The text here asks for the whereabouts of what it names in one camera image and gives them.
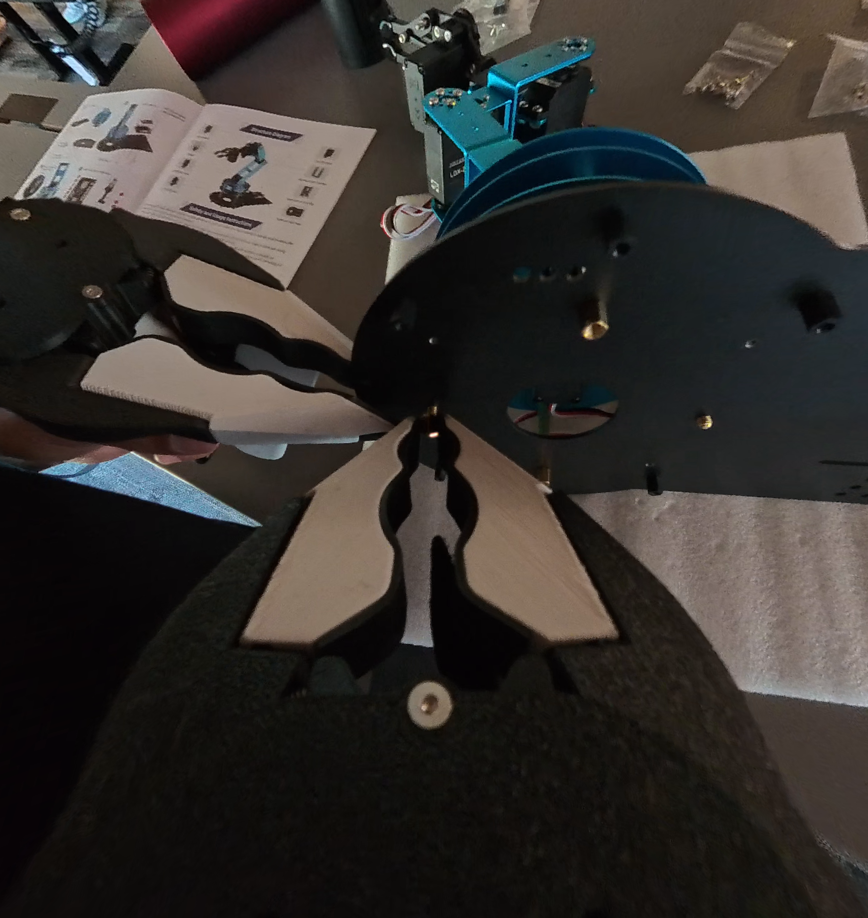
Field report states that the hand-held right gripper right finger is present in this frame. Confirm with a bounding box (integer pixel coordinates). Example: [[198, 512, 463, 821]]
[[429, 417, 620, 693]]

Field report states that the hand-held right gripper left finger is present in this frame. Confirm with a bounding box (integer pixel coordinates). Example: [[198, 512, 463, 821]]
[[240, 417, 435, 681]]

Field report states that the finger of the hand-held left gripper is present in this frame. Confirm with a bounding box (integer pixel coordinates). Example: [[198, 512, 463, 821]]
[[158, 254, 356, 395], [81, 333, 395, 442]]

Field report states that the blue toy robot arm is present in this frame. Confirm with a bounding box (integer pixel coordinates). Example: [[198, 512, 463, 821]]
[[351, 7, 868, 503]]

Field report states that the person's left hand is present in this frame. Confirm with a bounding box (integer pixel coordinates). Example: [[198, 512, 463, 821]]
[[0, 402, 221, 470]]

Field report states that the white foam sheet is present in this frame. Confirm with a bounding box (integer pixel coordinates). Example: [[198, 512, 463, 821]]
[[384, 132, 868, 711]]

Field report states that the dark cylindrical bottle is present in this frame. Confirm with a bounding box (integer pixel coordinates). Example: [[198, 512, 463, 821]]
[[323, 0, 386, 70]]

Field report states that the pile of small screw bags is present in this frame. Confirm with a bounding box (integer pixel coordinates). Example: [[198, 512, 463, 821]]
[[470, 0, 868, 121]]

